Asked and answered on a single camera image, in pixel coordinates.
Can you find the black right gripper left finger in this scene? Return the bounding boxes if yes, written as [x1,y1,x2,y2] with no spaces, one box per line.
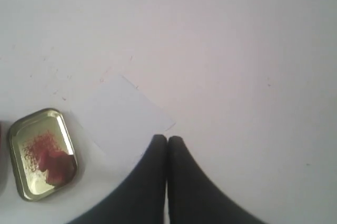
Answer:
[71,134,167,223]

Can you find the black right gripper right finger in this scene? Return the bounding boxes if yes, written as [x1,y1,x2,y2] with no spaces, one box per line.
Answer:
[167,136,263,223]

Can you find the red stamp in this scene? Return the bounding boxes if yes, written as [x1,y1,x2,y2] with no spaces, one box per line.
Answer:
[38,150,77,187]

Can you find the red ink tin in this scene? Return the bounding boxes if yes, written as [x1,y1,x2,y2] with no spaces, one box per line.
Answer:
[0,125,3,184]

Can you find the white paper sheet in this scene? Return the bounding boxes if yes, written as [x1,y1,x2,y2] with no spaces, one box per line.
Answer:
[71,75,175,165]

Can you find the gold tin lid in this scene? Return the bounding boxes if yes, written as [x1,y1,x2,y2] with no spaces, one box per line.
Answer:
[7,108,78,201]

